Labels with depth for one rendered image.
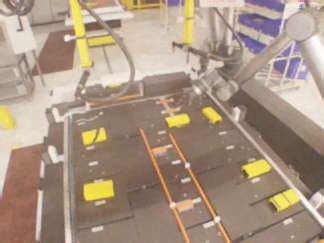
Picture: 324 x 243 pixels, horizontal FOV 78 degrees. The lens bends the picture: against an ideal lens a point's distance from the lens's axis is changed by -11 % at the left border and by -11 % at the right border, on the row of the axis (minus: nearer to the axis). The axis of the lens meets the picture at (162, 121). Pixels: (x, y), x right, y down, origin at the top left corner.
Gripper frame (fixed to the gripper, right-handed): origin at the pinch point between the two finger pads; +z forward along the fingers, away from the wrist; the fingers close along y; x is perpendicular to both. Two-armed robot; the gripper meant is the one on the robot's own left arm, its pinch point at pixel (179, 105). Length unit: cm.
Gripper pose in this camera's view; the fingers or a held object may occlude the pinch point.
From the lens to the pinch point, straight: 177.6
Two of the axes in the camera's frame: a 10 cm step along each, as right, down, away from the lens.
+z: -7.3, 6.6, 2.1
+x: 6.1, 4.8, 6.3
